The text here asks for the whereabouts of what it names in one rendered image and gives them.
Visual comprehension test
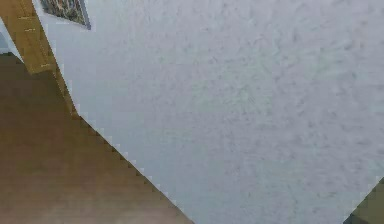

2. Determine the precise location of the wooden chest of drawers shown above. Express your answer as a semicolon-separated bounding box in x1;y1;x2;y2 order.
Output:
0;0;80;118

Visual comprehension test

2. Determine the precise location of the framed picture on wall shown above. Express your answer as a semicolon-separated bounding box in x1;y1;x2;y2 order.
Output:
39;0;92;31

